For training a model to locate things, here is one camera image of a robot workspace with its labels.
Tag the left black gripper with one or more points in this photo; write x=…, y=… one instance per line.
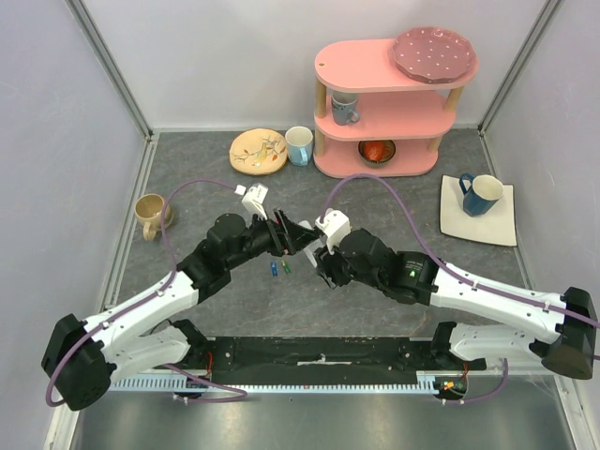
x=288, y=236

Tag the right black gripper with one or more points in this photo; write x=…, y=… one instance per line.
x=331, y=264

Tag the white remote control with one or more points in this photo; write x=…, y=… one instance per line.
x=310, y=256

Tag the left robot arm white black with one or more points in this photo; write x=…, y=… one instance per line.
x=85, y=357

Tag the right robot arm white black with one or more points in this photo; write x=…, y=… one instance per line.
x=558, y=329

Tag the green battery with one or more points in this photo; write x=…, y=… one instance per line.
x=285, y=267

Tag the yellow floral plate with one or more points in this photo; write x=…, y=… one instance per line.
x=258, y=151

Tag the light blue mug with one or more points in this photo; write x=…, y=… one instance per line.
x=299, y=142

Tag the patterned dark bowl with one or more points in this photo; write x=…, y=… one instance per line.
x=373, y=163

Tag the orange cup in bowl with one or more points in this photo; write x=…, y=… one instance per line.
x=377, y=151

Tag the pink three-tier shelf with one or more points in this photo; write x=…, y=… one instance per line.
x=414, y=116

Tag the grey mug on shelf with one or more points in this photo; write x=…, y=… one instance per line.
x=344, y=108

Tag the beige ceramic mug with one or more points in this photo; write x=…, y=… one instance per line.
x=148, y=210

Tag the dark blue mug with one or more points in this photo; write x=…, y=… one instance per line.
x=480, y=193

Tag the white square plate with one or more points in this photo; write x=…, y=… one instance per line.
x=496, y=227

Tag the pink polka dot plate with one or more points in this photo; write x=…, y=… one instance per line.
x=433, y=55

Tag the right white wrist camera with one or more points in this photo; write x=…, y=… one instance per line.
x=335, y=225

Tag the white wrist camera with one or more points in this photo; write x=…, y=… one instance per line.
x=253, y=198
x=335, y=225

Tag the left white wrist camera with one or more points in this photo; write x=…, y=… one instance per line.
x=253, y=198

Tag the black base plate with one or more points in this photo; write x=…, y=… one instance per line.
x=246, y=359

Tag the white slotted cable duct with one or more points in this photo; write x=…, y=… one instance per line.
x=164, y=381

